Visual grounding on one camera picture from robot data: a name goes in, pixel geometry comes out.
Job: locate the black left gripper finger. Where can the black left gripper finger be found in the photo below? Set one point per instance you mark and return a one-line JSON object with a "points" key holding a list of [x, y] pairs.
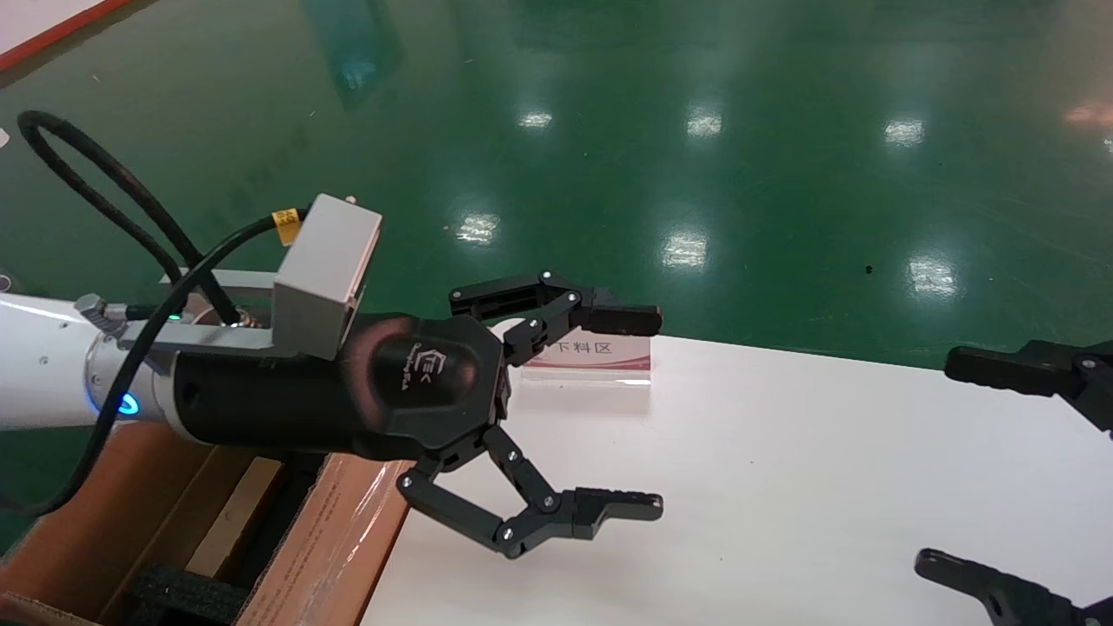
{"points": [[617, 320], [574, 513]]}

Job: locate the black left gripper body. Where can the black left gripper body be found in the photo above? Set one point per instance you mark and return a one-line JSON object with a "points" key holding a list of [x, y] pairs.
{"points": [[287, 400]]}

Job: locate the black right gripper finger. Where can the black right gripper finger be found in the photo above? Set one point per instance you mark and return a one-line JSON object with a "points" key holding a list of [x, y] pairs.
{"points": [[1009, 596], [1009, 369]]}

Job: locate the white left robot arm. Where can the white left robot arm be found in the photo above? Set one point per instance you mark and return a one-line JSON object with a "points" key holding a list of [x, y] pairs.
{"points": [[43, 365]]}

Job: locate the large cardboard box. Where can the large cardboard box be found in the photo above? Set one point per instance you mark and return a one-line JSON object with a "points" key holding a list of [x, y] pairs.
{"points": [[330, 539]]}

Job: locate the clear acrylic sign holder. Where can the clear acrylic sign holder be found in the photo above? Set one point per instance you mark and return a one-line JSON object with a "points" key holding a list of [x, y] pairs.
{"points": [[600, 356]]}

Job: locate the black foam padding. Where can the black foam padding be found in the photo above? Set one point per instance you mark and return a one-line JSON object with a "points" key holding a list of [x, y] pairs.
{"points": [[187, 596]]}

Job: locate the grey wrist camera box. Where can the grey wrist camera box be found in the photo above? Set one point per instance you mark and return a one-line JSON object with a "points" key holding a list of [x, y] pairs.
{"points": [[326, 278]]}

